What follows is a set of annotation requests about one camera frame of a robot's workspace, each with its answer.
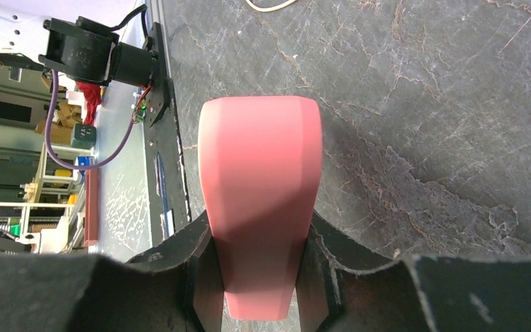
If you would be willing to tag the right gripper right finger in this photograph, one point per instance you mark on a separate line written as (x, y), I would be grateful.
(344, 286)

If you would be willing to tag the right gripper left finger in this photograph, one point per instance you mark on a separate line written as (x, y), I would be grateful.
(174, 286)

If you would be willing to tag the pink square power strip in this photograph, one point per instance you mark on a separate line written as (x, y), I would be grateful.
(260, 166)

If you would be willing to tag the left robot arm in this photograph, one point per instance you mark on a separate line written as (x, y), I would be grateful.
(79, 39)

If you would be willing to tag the red cloth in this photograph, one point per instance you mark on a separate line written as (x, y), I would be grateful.
(93, 98)

